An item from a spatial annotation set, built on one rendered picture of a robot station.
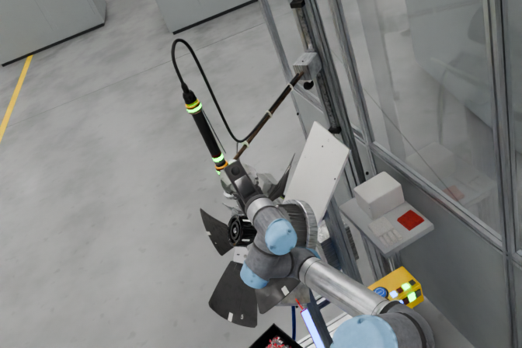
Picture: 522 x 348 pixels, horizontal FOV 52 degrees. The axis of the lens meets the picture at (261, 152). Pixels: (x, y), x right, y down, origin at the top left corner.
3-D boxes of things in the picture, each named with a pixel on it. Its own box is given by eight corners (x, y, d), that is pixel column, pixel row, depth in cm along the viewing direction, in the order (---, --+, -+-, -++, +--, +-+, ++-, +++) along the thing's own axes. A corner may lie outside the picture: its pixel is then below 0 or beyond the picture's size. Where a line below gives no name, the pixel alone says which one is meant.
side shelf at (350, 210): (383, 186, 248) (382, 181, 246) (434, 229, 219) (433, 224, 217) (339, 211, 244) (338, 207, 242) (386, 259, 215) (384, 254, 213)
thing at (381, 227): (384, 218, 227) (384, 214, 226) (404, 239, 215) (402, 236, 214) (367, 227, 227) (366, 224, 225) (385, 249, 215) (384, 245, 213)
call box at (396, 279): (407, 283, 186) (401, 264, 180) (425, 303, 178) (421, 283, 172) (368, 307, 184) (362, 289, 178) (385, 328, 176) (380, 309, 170)
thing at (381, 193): (384, 183, 244) (380, 165, 238) (405, 202, 231) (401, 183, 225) (353, 202, 241) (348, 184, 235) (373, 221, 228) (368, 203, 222)
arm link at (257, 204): (248, 214, 132) (276, 199, 133) (241, 205, 136) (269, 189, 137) (257, 234, 136) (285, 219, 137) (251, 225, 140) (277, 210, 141)
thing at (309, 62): (308, 67, 217) (303, 49, 212) (324, 67, 213) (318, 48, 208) (297, 81, 211) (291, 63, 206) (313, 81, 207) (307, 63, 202)
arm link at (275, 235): (263, 258, 125) (277, 227, 123) (246, 231, 134) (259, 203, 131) (290, 260, 129) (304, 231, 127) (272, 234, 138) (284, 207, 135)
